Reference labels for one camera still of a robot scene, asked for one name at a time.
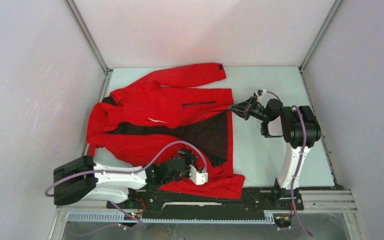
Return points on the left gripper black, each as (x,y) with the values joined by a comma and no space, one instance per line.
(191,160)

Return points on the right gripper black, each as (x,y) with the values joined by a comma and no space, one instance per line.
(240,108)

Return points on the red zip jacket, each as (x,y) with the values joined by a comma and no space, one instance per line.
(167,110)

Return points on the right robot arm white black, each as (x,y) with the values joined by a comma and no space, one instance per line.
(297,125)

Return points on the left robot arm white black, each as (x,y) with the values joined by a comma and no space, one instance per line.
(84,179)

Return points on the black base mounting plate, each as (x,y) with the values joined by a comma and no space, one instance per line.
(208,212)

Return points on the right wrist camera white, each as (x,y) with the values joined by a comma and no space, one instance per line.
(259,95)

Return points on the grey cable duct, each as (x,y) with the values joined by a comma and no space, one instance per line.
(118,217)

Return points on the aluminium frame rail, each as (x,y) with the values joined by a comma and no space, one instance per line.
(309,200)

